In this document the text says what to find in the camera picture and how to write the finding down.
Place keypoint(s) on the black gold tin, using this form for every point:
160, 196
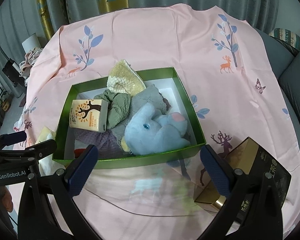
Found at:
255, 155

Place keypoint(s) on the cream yellow fluffy towel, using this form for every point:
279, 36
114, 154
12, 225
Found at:
127, 77

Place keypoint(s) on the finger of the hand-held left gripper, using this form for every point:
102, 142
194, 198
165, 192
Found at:
43, 146
12, 137

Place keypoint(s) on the grey sofa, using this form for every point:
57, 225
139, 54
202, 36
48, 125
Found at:
297, 85

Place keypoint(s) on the person's left hand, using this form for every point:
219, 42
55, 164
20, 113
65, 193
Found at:
6, 200

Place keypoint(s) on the green grey cloth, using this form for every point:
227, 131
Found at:
118, 107

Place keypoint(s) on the upright vacuum cleaner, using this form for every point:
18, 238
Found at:
11, 67

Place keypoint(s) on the beige tree print tissue packet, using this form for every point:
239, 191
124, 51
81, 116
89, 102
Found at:
87, 115

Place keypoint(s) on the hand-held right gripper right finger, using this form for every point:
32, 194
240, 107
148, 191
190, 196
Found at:
215, 172

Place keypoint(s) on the printed cushion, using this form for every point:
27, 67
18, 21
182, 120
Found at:
287, 36

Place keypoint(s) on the lilac waffle cloth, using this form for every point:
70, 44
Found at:
102, 140

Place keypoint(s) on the pile of clothes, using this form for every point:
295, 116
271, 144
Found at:
30, 57

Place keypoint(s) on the red white knitted item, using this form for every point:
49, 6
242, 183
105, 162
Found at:
79, 152

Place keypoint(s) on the blue plush elephant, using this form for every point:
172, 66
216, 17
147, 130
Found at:
155, 132

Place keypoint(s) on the potted plant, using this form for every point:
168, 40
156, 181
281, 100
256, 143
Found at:
3, 102

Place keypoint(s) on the pink printed sheet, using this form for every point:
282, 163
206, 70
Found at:
152, 42

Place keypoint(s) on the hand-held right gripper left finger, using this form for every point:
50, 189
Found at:
81, 172

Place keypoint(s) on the purple grey cloth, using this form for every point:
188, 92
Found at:
147, 97

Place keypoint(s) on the green cardboard box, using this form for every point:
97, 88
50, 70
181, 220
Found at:
145, 161

